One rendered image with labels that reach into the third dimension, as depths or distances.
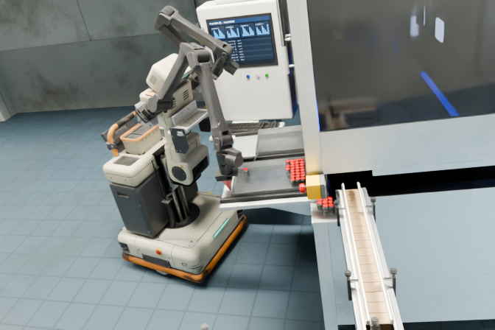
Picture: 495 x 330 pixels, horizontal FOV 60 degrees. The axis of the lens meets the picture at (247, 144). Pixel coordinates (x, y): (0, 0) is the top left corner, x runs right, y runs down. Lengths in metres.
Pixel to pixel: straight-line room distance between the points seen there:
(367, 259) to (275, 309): 1.19
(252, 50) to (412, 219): 1.32
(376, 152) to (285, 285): 1.25
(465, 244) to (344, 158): 0.70
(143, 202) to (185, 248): 0.38
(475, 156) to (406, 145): 0.27
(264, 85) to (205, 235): 1.01
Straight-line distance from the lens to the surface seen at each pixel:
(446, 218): 2.03
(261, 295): 2.72
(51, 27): 6.07
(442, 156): 1.84
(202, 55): 1.91
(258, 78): 2.68
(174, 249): 2.75
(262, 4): 2.54
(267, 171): 2.10
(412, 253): 2.12
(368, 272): 1.50
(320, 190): 1.73
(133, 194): 2.68
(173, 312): 2.79
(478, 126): 1.82
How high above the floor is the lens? 2.01
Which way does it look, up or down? 28 degrees down
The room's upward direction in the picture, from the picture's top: 11 degrees counter-clockwise
